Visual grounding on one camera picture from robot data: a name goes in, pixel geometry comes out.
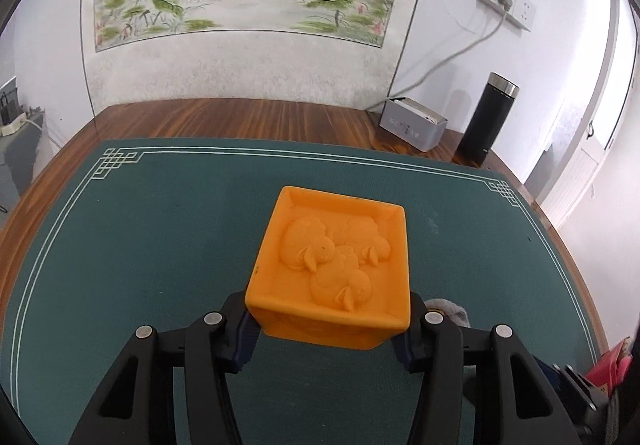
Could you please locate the white flat device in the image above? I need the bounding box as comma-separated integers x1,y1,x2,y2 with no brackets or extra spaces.
0,114,30,138

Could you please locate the grey plastic box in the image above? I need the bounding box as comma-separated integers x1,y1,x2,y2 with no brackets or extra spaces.
378,96,447,153

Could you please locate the black thermos flask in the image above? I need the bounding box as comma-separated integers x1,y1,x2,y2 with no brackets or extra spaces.
457,72,521,164

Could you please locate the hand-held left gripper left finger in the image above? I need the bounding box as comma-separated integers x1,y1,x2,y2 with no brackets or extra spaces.
67,292,261,445

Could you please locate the yellow-orange rubber cube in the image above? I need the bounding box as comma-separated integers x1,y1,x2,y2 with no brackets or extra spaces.
245,186,413,352

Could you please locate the white plug with grey cable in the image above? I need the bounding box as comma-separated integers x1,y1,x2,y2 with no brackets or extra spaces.
367,0,513,113

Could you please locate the grey cabinet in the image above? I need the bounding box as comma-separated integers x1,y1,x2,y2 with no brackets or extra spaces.
0,110,48,198

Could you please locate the white door with frosted window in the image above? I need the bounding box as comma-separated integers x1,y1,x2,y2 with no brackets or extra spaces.
525,0,640,231

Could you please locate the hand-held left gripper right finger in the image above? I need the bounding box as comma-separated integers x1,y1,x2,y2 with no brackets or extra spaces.
392,290,583,445

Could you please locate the green table mat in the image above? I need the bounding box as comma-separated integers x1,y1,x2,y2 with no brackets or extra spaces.
0,137,608,445

